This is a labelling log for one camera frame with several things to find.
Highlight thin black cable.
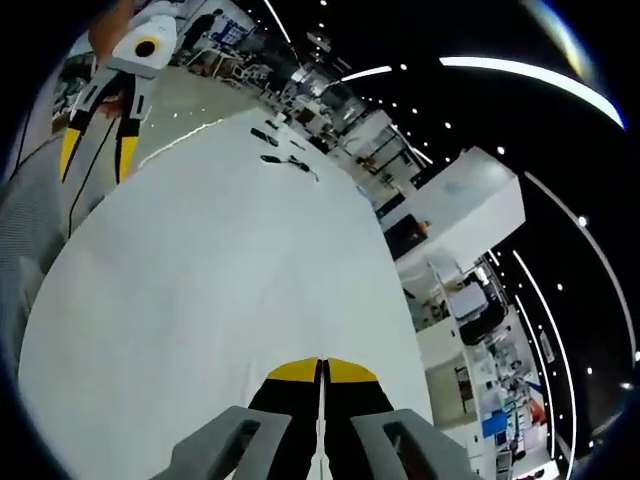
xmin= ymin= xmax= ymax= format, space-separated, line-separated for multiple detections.
xmin=3 ymin=114 xmax=32 ymax=182

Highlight blue box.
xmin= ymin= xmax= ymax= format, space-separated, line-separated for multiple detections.
xmin=481 ymin=411 xmax=512 ymax=442

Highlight flat black device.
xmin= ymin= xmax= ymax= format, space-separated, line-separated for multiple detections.
xmin=249 ymin=126 xmax=279 ymax=148

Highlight white machine with black base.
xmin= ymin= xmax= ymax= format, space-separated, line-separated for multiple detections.
xmin=449 ymin=278 xmax=509 ymax=347

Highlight grey mesh chair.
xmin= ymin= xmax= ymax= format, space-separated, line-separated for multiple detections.
xmin=0 ymin=124 xmax=121 ymax=354

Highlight black cable bundle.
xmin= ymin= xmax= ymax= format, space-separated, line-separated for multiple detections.
xmin=288 ymin=154 xmax=322 ymax=184

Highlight long ceiling strip light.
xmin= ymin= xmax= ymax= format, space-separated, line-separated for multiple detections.
xmin=438 ymin=55 xmax=627 ymax=130

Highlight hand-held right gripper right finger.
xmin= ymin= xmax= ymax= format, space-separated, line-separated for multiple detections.
xmin=322 ymin=357 xmax=484 ymax=480

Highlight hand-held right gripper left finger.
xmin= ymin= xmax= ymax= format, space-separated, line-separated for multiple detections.
xmin=149 ymin=356 xmax=323 ymax=480

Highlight white square pillar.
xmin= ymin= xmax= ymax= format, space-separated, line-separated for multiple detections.
xmin=394 ymin=146 xmax=527 ymax=262

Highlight black cabinet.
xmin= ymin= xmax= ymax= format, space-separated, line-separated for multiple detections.
xmin=384 ymin=213 xmax=432 ymax=252

